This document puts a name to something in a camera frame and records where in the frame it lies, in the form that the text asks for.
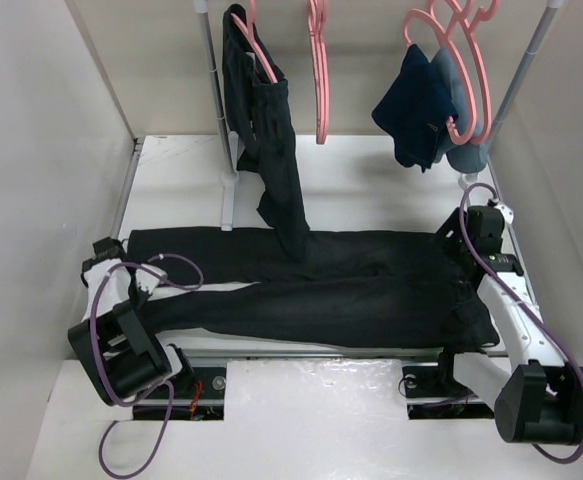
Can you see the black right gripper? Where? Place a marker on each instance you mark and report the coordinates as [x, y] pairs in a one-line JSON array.
[[452, 223]]

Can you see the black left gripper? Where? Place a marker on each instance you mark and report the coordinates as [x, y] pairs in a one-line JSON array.
[[143, 294]]

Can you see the black trousers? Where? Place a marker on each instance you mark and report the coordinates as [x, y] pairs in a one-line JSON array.
[[365, 289], [258, 111]]

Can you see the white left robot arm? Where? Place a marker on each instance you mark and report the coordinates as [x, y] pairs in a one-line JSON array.
[[120, 356]]

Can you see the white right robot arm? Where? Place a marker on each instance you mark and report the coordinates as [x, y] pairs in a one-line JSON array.
[[539, 399]]

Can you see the light blue jeans on hanger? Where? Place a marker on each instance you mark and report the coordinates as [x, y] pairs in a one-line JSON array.
[[467, 158]]

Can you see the pink hanger holding navy trousers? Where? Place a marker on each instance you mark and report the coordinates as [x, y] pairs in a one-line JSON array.
[[429, 18]]

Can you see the navy blue trousers on hanger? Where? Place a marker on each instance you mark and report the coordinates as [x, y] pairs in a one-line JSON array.
[[414, 111]]

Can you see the black trousers on hanger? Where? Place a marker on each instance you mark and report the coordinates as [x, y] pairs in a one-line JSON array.
[[258, 111]]

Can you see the pink hanger holding blue jeans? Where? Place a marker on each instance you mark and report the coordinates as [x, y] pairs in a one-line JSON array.
[[478, 60]]

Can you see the pink hanger holding black trousers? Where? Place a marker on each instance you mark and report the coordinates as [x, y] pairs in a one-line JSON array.
[[247, 28]]

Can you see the empty pink hanger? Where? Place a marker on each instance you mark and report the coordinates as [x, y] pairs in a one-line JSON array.
[[316, 22]]

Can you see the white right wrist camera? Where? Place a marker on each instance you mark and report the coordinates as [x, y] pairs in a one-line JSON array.
[[506, 212]]

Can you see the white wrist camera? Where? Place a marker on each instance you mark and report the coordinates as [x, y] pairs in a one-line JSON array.
[[506, 212], [148, 278]]

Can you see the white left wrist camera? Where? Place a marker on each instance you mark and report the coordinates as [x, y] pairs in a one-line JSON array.
[[148, 278]]

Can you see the grey clothes rack frame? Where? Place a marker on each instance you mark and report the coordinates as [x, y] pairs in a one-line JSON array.
[[230, 142]]

